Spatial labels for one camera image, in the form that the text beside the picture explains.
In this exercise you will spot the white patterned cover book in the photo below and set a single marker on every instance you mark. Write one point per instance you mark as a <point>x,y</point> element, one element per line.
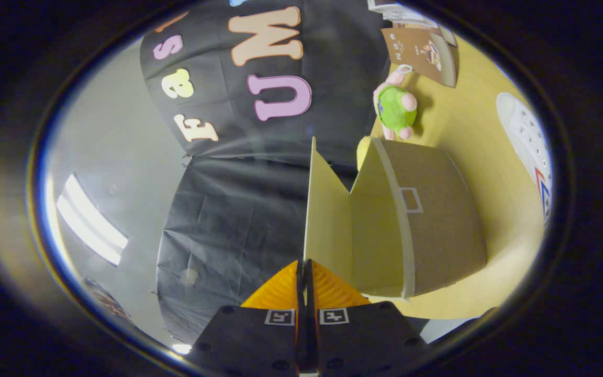
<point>411,21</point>

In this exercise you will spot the brown cover book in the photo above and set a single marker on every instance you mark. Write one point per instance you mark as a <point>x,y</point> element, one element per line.
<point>416,52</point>

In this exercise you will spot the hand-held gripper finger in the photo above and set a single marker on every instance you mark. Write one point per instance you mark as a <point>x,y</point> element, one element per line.
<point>310,293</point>
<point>301,293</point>

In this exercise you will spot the beige fabric storage box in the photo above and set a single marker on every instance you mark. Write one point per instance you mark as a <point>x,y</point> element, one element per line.
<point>437,220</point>

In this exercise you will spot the yellow plush ball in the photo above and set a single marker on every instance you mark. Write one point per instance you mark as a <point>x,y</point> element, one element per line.
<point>363,152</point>

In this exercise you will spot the white canvas shoe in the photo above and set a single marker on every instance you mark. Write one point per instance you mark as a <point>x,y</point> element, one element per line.
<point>524,141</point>

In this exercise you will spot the green and pink plush toy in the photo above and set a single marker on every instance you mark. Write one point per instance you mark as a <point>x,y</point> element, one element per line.
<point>395,107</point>

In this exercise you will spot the ceiling light panel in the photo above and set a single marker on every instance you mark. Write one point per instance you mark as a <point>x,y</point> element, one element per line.
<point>92,222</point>

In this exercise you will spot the black backdrop cloth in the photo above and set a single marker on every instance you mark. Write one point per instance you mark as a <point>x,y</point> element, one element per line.
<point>218,220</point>

